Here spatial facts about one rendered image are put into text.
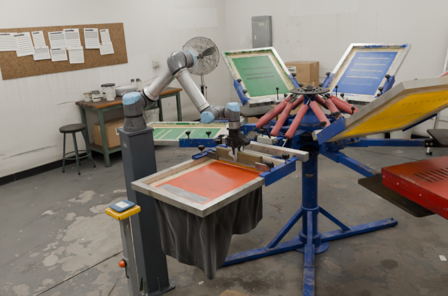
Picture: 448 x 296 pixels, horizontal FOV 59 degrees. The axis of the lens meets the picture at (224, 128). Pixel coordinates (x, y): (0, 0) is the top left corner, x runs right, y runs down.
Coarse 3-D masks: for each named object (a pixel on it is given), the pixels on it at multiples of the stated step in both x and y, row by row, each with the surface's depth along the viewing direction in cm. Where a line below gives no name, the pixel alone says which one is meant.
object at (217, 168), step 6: (216, 162) 259; (222, 162) 258; (198, 168) 250; (204, 168) 250; (210, 168) 249; (216, 168) 248; (222, 168) 248; (228, 168) 247; (234, 168) 247; (186, 174) 241; (192, 174) 241; (216, 174) 239; (222, 174) 238; (174, 180) 233; (156, 186) 226; (174, 186) 224; (180, 186) 224; (186, 186) 223
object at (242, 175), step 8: (240, 168) 246; (224, 176) 235; (232, 176) 234; (240, 176) 233; (248, 176) 232; (256, 176) 232; (240, 184) 222; (192, 192) 215; (200, 192) 214; (224, 192) 212; (208, 200) 204
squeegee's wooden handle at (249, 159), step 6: (216, 150) 257; (222, 150) 253; (228, 150) 249; (222, 156) 254; (228, 156) 250; (240, 156) 243; (246, 156) 240; (252, 156) 236; (258, 156) 234; (240, 162) 244; (246, 162) 241; (252, 162) 238; (258, 162) 234
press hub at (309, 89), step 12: (312, 96) 295; (312, 120) 297; (312, 132) 295; (312, 156) 304; (312, 168) 308; (312, 180) 310; (312, 192) 313; (312, 204) 316; (300, 240) 328; (300, 252) 321
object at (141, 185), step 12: (264, 156) 255; (168, 168) 243; (180, 168) 246; (144, 180) 227; (156, 180) 233; (252, 180) 217; (264, 180) 220; (144, 192) 217; (156, 192) 209; (240, 192) 205; (180, 204) 196; (192, 204) 193; (216, 204) 192; (204, 216) 187
